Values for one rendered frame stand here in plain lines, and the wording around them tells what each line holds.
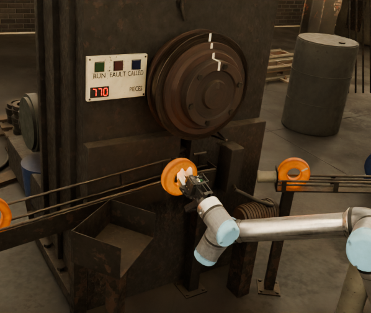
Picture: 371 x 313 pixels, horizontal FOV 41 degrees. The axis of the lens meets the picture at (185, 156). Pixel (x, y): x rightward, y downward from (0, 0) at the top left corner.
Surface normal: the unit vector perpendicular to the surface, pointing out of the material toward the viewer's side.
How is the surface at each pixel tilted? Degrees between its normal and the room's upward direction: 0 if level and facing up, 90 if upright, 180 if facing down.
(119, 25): 90
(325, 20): 90
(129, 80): 90
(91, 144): 0
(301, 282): 0
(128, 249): 5
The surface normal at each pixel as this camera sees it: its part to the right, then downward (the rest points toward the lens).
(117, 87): 0.52, 0.40
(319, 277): 0.09, -0.90
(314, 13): -0.85, 0.15
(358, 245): -0.52, 0.22
